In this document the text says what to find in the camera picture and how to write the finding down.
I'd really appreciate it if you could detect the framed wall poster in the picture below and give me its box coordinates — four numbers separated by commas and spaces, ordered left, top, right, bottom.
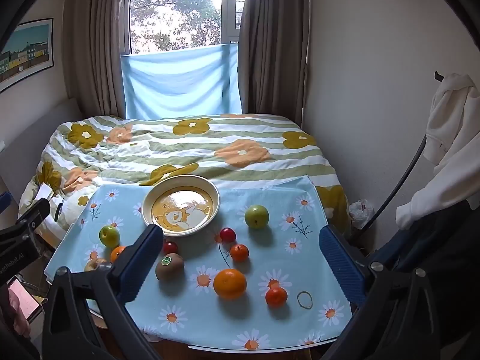
0, 17, 55, 94

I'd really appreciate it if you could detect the clear plastic bag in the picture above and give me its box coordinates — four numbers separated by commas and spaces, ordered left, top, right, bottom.
348, 199, 376, 230

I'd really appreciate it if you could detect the brown curtain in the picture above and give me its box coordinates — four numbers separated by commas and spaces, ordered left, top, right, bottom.
238, 0, 313, 125
62, 0, 133, 121

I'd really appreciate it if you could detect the yellow bear print bowl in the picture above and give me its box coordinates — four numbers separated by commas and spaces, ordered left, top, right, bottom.
142, 175, 221, 238

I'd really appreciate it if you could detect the striped floral blanket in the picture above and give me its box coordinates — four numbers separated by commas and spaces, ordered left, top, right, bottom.
19, 113, 352, 249

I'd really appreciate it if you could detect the small green apple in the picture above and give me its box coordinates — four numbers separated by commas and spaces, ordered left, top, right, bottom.
98, 225, 121, 249

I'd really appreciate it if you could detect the phone with pink screen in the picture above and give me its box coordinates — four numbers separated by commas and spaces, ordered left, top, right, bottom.
7, 275, 41, 323

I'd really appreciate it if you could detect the window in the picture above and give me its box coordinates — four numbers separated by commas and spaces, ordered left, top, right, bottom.
129, 0, 251, 55

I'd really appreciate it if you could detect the brown kiwi with green sticker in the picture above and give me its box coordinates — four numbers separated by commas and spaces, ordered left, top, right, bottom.
155, 253, 185, 281

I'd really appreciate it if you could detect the wrinkled brown apple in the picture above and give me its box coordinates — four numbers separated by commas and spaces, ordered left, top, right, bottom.
84, 257, 109, 273

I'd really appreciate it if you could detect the person's left hand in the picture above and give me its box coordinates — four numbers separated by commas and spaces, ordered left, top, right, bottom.
5, 292, 23, 332

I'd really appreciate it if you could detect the large orange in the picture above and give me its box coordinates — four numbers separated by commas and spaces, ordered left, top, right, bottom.
213, 268, 248, 301

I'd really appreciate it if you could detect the dark cloth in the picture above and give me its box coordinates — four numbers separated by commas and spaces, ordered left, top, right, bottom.
369, 197, 480, 308

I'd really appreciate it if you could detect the white hanging garment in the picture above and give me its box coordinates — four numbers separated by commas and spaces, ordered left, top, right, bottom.
395, 74, 480, 230

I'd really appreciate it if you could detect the light blue window cloth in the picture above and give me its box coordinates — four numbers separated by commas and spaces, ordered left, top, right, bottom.
120, 43, 243, 121

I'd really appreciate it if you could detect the blue daisy print tablecloth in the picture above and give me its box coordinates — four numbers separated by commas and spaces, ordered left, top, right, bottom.
44, 175, 353, 350

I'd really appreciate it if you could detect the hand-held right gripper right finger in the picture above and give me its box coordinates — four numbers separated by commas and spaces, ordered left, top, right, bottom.
319, 224, 449, 360

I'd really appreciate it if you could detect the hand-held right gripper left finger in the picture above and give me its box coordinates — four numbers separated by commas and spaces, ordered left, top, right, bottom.
42, 224, 166, 360

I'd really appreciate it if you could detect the black cable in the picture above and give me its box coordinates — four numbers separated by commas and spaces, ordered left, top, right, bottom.
365, 133, 429, 230

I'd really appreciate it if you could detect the large green apple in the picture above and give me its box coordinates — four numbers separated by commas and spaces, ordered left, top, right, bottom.
245, 205, 271, 229

